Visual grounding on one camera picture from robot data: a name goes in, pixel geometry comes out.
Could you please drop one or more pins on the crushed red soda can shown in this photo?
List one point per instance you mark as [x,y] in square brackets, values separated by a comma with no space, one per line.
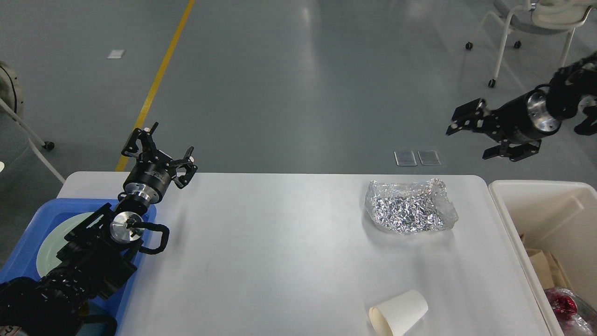
[563,306]

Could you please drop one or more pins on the teal mug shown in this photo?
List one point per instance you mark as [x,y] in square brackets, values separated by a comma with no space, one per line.
[92,313]

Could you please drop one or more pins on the aluminium foil ball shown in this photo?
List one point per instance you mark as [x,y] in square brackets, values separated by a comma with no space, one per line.
[410,208]

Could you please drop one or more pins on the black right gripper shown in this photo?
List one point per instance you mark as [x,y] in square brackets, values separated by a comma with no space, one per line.
[524,121]

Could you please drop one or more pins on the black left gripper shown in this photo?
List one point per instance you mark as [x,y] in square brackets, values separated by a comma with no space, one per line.
[150,178]

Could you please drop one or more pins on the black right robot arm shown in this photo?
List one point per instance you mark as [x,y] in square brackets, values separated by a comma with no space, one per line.
[572,90]

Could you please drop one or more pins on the pale green plate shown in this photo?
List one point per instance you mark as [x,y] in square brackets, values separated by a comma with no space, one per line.
[46,259]

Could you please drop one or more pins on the white plastic bin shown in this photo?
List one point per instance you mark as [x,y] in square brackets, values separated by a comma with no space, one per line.
[557,217]

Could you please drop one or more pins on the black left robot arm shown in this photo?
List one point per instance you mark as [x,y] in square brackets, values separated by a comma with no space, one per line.
[97,258]

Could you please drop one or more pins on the white paper cup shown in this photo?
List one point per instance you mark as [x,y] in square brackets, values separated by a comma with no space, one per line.
[396,316]

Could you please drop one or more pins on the white wheeled chair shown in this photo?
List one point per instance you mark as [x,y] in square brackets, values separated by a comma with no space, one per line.
[535,17]

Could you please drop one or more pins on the foil sheet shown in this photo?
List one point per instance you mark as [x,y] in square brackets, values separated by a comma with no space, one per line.
[584,323]

